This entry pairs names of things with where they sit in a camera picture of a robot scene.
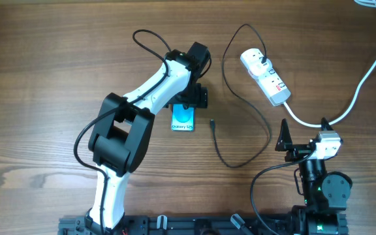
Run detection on black USB charging cable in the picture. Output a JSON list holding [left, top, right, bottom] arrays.
[[210, 23, 272, 169]]

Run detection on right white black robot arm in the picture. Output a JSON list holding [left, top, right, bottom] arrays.
[[275, 118, 353, 235]]

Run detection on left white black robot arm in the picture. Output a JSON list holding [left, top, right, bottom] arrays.
[[85, 42, 211, 234]]

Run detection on blue Galaxy smartphone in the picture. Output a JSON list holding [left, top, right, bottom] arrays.
[[171, 104, 195, 132]]

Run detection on white power strip cord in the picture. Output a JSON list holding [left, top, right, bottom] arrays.
[[283, 0, 376, 129]]

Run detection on white power strip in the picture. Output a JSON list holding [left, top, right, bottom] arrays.
[[240, 48, 291, 106]]

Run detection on white charger plug adapter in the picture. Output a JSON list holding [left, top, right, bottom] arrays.
[[247, 59, 272, 79]]

